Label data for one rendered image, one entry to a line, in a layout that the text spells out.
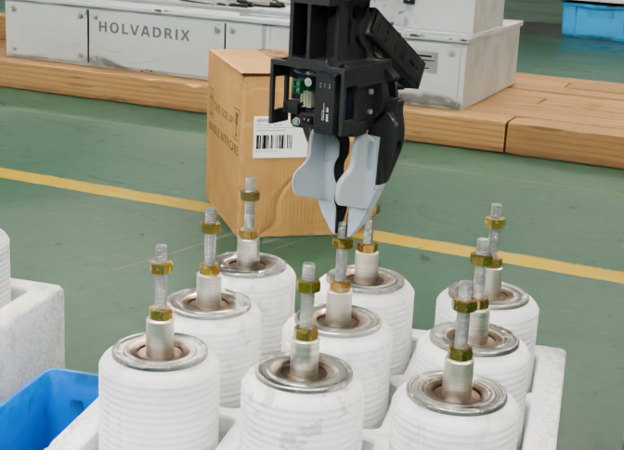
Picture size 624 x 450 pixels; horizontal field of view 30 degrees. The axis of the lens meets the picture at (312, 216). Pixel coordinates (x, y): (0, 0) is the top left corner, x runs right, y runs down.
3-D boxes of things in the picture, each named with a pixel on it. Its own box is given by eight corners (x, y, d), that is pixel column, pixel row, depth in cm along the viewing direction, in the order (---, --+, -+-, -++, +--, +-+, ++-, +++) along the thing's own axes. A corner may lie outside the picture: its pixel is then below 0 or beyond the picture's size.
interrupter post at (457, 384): (437, 402, 87) (441, 361, 86) (442, 389, 89) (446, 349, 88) (470, 406, 86) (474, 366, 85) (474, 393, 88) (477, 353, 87)
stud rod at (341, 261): (331, 306, 100) (335, 223, 98) (336, 303, 101) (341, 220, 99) (341, 309, 100) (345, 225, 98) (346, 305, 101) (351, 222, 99)
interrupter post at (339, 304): (333, 318, 103) (335, 282, 102) (357, 325, 101) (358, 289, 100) (318, 326, 101) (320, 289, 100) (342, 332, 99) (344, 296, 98)
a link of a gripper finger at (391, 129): (343, 180, 97) (345, 76, 95) (355, 176, 98) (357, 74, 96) (391, 188, 94) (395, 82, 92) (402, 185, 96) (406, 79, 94)
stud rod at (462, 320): (448, 378, 87) (457, 282, 85) (454, 373, 88) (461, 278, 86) (461, 380, 86) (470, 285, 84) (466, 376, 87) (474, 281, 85)
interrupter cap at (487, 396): (397, 411, 85) (397, 402, 85) (414, 371, 92) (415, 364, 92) (501, 427, 83) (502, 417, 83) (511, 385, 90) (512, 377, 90)
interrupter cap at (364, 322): (326, 303, 106) (326, 296, 106) (397, 324, 102) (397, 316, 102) (277, 327, 100) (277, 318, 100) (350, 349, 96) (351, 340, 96)
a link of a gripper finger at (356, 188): (316, 247, 95) (317, 135, 92) (355, 232, 99) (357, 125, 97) (347, 254, 93) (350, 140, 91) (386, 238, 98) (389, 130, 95)
